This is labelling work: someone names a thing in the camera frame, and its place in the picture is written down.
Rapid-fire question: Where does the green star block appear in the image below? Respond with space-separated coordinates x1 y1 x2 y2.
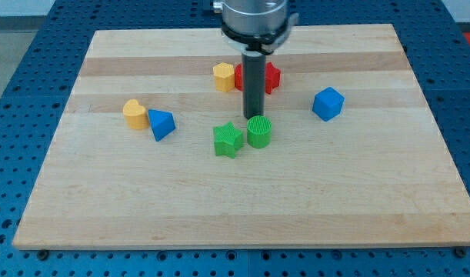
213 122 244 159

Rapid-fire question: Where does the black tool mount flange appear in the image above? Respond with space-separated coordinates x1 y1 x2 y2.
221 13 299 55

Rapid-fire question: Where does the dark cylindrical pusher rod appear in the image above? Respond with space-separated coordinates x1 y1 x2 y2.
242 52 265 119

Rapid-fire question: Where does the yellow heart block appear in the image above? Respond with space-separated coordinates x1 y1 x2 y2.
122 98 149 130

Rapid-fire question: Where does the green cylinder block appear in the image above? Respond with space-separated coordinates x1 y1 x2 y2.
247 115 272 149

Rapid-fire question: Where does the blue triangle block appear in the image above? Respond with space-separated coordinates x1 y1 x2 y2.
148 109 176 142

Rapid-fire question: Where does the red star block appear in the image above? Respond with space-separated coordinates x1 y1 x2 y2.
235 62 282 95

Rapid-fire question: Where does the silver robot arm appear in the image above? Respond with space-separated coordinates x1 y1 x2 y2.
212 0 299 119

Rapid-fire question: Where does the blue cube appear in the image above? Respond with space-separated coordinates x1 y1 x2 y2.
312 87 345 122

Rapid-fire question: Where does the yellow hexagon block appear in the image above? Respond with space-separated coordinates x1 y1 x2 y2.
212 62 235 92

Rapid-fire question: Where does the wooden board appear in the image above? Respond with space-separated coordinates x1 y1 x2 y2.
13 24 470 250

